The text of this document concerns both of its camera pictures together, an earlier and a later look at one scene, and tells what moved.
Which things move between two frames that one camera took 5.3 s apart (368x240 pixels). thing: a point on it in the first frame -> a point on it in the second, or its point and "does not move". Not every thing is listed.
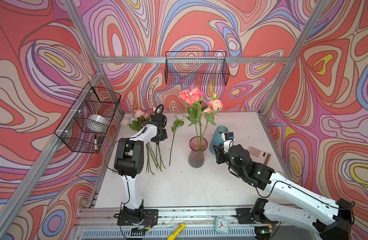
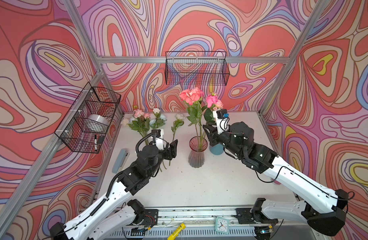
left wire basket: (84, 127) does not move
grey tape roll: (98, 120) does not move
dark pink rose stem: (194, 113) -> (208, 115)
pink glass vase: (198, 145) does not move
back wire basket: (196, 68) does not move
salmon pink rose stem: (192, 97) does not move
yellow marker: (181, 227) does not move
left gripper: (164, 136) -> (168, 156)
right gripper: (219, 154) -> (212, 136)
